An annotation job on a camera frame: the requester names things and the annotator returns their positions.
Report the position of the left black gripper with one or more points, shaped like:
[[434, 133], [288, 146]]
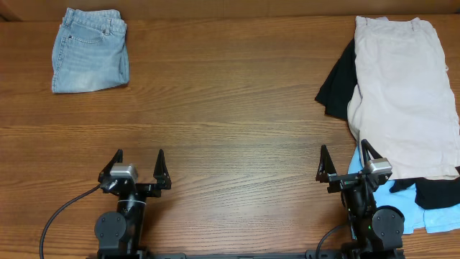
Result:
[[142, 187]]

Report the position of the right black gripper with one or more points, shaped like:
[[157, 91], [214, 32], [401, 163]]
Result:
[[346, 178]]

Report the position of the beige shorts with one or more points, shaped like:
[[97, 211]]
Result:
[[403, 104]]

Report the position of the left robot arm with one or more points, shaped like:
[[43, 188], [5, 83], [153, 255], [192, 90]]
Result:
[[119, 232]]

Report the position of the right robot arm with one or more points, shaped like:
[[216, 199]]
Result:
[[376, 231]]

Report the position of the black garment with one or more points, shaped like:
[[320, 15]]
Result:
[[337, 90]]

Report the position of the light blue garment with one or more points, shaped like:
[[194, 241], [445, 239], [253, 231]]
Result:
[[433, 220]]

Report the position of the folded light blue jeans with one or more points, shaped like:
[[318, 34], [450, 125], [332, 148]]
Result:
[[90, 52]]

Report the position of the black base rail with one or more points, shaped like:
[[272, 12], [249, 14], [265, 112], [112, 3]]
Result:
[[244, 256]]

